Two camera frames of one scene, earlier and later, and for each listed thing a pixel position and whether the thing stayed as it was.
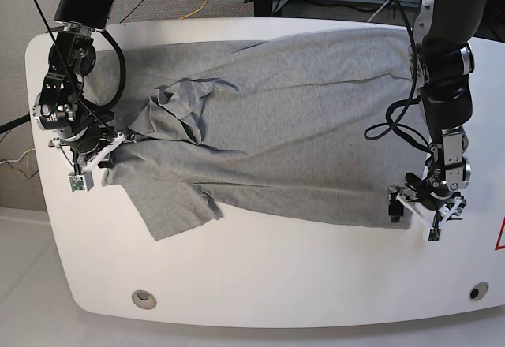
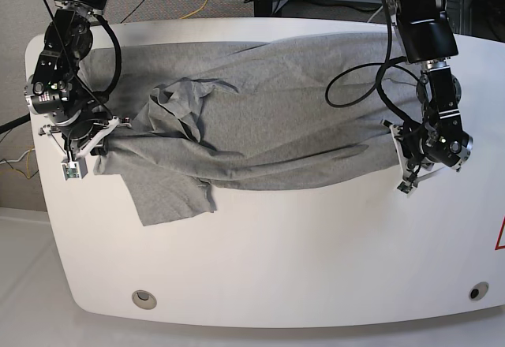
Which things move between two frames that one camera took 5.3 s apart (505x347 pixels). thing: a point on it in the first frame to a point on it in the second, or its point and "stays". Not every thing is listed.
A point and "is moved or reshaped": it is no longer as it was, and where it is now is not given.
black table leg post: x=263 y=5 stays
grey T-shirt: x=317 y=126 is moved or reshaped
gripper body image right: x=432 y=191 to x=414 y=146
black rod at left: x=4 y=128 stays
